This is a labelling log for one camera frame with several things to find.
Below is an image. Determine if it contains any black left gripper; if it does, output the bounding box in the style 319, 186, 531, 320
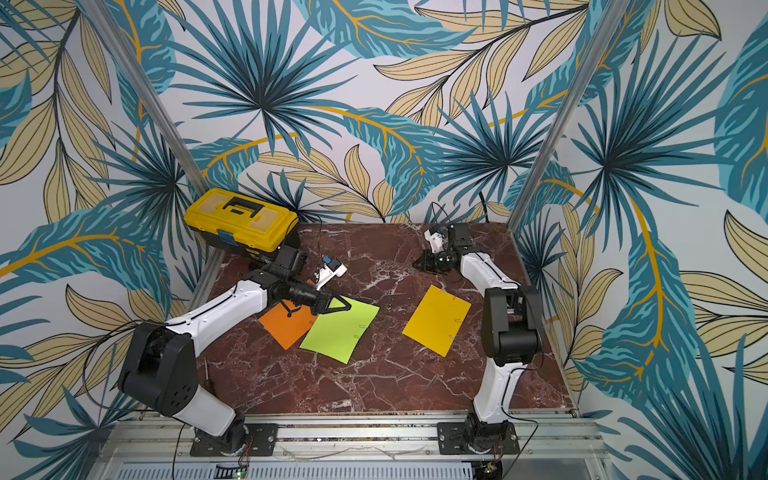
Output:
288, 277, 353, 316

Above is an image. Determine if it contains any green paper sheet stack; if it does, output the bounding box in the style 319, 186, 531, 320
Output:
300, 297, 379, 364

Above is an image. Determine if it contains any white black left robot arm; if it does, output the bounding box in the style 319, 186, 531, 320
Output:
117, 246, 351, 452

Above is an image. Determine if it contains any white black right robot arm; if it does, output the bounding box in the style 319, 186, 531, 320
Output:
413, 224, 543, 435

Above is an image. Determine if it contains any orange paper sheet stack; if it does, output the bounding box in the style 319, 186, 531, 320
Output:
259, 303, 317, 350

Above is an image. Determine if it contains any yellow paper sheet stack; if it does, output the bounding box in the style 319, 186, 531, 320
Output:
403, 286, 470, 357

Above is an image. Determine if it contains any yellow black toolbox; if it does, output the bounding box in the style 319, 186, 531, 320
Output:
184, 188, 300, 259

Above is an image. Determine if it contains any black screwdriver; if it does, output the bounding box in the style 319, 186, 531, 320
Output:
203, 360, 215, 393

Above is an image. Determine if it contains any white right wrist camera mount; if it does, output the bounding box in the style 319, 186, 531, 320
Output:
424, 226, 449, 254

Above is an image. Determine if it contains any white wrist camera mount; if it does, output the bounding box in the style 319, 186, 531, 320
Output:
424, 226, 449, 254
315, 256, 347, 290

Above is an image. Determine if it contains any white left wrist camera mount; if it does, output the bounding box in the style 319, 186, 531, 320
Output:
315, 256, 347, 290

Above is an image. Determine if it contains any aluminium front rail frame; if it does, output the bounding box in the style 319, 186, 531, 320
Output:
88, 410, 618, 479

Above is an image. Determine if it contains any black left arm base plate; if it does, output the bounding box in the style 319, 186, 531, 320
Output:
190, 423, 278, 458

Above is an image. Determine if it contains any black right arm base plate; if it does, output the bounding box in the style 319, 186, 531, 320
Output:
437, 418, 521, 455

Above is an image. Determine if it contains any aluminium corner post right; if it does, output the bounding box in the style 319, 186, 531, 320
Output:
507, 0, 629, 234

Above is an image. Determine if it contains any aluminium corner post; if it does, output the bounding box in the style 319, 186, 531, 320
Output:
507, 0, 629, 234
80, 0, 208, 194

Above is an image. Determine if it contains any aluminium corner post left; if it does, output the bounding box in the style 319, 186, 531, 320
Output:
80, 0, 208, 194

